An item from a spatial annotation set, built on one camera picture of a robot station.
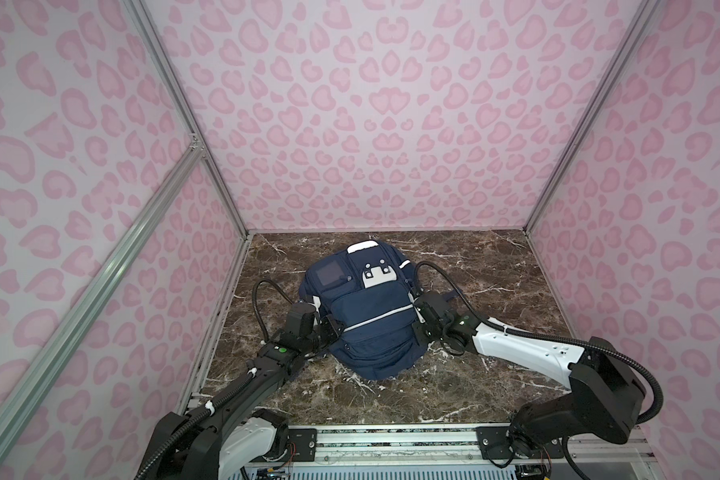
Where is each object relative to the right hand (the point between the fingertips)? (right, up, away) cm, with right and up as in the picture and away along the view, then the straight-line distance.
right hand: (419, 323), depth 86 cm
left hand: (-20, +2, -3) cm, 21 cm away
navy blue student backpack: (-14, +10, +5) cm, 18 cm away
